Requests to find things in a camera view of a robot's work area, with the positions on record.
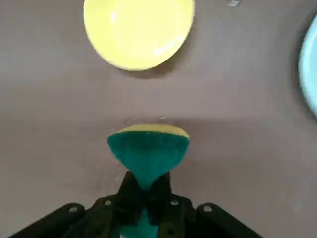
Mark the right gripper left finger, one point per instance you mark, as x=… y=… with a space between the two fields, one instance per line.
x=104 y=218

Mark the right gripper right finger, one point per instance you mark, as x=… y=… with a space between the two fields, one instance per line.
x=180 y=218

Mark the green and yellow sponge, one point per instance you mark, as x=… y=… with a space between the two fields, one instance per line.
x=147 y=151

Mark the small yellow dish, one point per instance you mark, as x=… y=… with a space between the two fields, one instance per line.
x=138 y=32

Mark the pale green round plate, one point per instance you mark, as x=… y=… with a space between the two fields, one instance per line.
x=309 y=64

